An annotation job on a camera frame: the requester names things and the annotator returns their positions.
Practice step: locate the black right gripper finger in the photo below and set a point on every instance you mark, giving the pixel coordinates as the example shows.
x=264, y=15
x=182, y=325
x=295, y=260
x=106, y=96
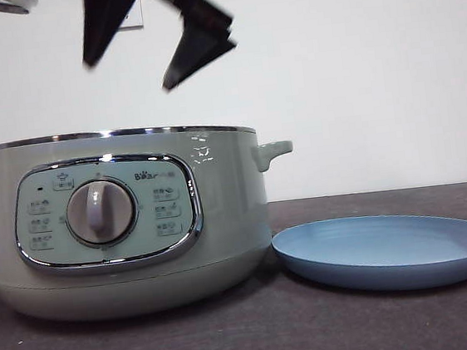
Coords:
x=202, y=40
x=102, y=21

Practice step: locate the pale green electric steamer pot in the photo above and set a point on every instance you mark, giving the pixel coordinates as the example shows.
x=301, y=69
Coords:
x=228, y=209

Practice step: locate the blue plate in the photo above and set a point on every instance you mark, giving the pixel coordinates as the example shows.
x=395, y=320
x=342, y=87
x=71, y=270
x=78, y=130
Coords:
x=392, y=250

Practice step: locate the white wall socket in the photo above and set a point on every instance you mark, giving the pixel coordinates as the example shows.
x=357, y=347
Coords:
x=133, y=20

